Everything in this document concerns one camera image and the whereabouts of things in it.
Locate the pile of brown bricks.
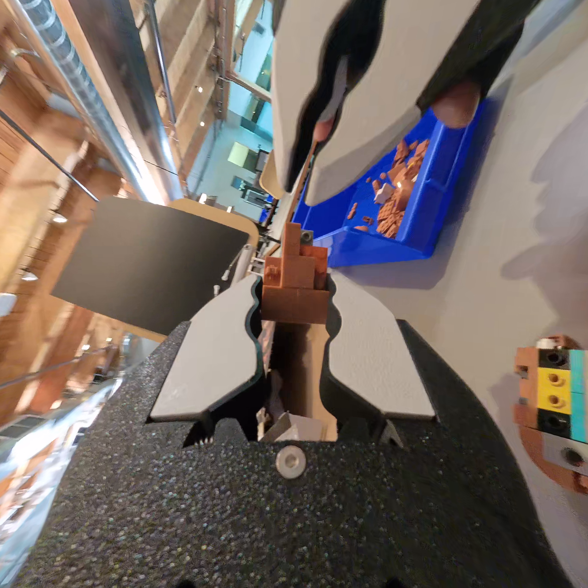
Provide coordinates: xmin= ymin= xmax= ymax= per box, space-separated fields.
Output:
xmin=348 ymin=138 xmax=432 ymax=241

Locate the wood-framed black screen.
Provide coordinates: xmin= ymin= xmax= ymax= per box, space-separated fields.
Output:
xmin=51 ymin=196 xmax=261 ymax=343

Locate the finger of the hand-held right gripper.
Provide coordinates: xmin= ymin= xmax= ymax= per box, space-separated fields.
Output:
xmin=271 ymin=0 xmax=386 ymax=194
xmin=303 ymin=0 xmax=483 ymax=207

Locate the white screen stand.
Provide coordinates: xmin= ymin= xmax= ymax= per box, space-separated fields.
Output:
xmin=216 ymin=241 xmax=254 ymax=295

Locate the blue plastic bin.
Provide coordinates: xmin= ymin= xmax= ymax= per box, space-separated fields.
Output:
xmin=292 ymin=97 xmax=489 ymax=269

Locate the silver ceiling duct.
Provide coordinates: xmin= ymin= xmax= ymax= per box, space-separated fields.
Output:
xmin=19 ymin=0 xmax=177 ymax=201

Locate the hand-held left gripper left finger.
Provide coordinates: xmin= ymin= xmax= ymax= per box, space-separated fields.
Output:
xmin=149 ymin=276 xmax=267 ymax=425

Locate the brown brick assembly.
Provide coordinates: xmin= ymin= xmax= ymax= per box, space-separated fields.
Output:
xmin=262 ymin=223 xmax=331 ymax=325

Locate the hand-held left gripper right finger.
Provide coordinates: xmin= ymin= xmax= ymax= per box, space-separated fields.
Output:
xmin=322 ymin=273 xmax=437 ymax=425

